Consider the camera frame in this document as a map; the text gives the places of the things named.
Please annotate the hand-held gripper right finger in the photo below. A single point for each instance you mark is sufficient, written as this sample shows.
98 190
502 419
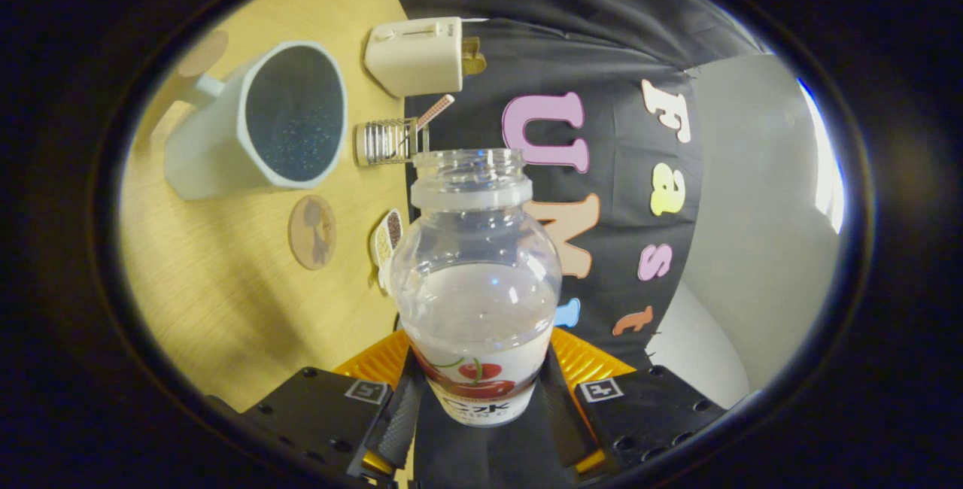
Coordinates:
572 429

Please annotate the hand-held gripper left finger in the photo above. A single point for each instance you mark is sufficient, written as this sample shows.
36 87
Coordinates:
399 421

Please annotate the clear juice bottle cherry label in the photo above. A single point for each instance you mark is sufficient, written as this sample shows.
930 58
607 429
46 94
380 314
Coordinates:
475 301

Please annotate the round printed brown coaster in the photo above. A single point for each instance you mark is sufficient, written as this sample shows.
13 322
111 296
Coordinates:
312 232

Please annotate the pale blue-grey cup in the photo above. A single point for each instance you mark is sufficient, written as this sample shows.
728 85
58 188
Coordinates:
214 143

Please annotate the plain round wooden coaster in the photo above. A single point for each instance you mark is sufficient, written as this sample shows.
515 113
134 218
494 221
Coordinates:
203 53

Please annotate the white divided dish with beans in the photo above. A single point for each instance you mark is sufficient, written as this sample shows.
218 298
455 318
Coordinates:
387 241

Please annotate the wooden table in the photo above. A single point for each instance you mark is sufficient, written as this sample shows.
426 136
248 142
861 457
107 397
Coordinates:
226 301

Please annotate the pink striped straw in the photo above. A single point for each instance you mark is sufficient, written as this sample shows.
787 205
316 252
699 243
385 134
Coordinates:
435 111

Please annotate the white toaster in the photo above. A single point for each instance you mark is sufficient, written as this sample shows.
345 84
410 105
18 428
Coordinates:
414 56

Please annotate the brown toast slice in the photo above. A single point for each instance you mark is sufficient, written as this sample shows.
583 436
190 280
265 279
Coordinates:
474 57

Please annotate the black backdrop cloth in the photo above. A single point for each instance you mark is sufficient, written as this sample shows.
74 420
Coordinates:
617 37

